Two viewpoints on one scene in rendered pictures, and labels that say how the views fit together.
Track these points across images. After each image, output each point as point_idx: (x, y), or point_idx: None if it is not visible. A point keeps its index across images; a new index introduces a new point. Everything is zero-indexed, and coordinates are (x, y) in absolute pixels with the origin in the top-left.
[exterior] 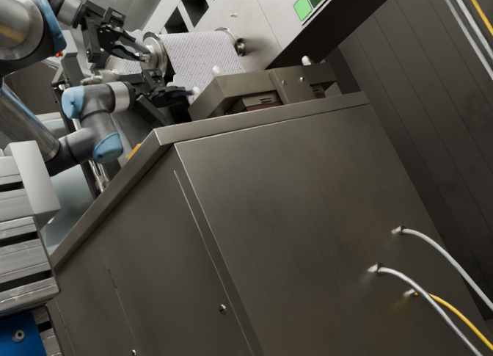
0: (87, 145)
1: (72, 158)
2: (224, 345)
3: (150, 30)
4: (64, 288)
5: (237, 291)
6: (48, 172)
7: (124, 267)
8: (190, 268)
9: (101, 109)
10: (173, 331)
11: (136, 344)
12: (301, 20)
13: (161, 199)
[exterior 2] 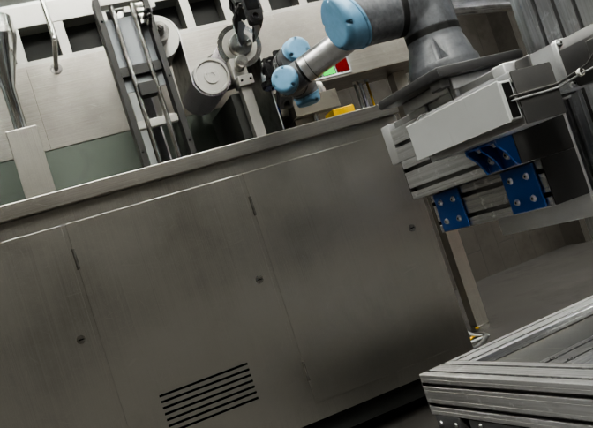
0: (311, 86)
1: (305, 89)
2: (405, 253)
3: (76, 4)
4: (111, 218)
5: (428, 215)
6: (296, 89)
7: (281, 196)
8: (384, 198)
9: (279, 64)
10: (341, 249)
11: (267, 269)
12: None
13: (367, 147)
